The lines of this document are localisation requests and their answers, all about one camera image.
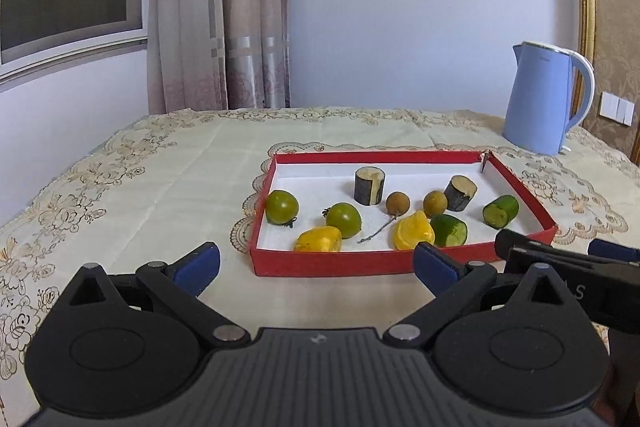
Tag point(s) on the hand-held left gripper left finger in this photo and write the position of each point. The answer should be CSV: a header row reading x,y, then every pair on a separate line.
x,y
197,264

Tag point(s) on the green tomato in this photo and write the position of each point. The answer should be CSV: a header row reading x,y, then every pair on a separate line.
x,y
344,219
282,206

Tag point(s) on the green cucumber piece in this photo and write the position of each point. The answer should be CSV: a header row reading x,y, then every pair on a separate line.
x,y
449,229
500,212

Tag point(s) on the blue electric kettle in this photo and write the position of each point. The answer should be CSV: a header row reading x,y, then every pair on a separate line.
x,y
535,107

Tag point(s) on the red cardboard box tray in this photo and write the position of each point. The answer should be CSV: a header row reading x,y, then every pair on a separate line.
x,y
325,264

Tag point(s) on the cream embroidered tablecloth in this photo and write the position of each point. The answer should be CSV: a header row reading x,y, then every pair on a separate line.
x,y
150,187

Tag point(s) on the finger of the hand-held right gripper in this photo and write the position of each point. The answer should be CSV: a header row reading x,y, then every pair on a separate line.
x,y
510,241
615,249

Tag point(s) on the brown longan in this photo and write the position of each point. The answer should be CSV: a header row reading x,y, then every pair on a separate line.
x,y
397,203
435,203

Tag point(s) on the pink patterned curtain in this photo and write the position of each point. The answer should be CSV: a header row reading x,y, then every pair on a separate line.
x,y
215,7

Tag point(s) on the dark eggplant piece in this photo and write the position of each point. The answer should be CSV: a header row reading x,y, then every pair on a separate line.
x,y
370,184
460,193

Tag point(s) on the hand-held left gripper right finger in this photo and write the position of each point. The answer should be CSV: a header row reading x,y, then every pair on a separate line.
x,y
435,264

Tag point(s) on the white wall switch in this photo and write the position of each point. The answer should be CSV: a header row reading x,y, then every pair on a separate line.
x,y
616,108

